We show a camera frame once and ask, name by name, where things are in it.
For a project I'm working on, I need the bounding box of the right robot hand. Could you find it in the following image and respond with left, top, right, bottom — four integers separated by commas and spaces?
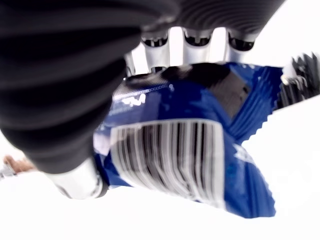
0, 0, 287, 201

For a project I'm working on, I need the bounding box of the blue Oreo packet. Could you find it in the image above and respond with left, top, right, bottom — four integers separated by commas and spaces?
93, 62, 285, 220

